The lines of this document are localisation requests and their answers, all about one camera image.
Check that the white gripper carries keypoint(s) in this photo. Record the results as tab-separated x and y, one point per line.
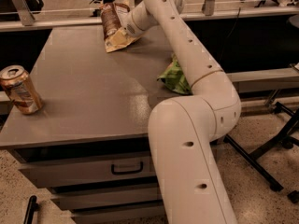
130	24

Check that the brown chip bag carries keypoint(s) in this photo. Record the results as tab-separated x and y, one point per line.
115	36

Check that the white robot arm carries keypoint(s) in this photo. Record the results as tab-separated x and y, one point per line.
181	129

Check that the green chip bag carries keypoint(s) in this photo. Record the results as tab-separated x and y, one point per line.
173	78

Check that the orange soda can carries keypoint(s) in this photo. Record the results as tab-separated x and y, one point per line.
19	88

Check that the grey drawer cabinet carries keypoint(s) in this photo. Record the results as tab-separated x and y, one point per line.
95	114

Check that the black folding stand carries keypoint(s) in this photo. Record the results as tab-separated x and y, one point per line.
283	140

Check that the black drawer handle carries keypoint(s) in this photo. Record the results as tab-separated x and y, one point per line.
127	168

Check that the black bar handle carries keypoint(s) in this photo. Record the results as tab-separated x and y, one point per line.
32	207

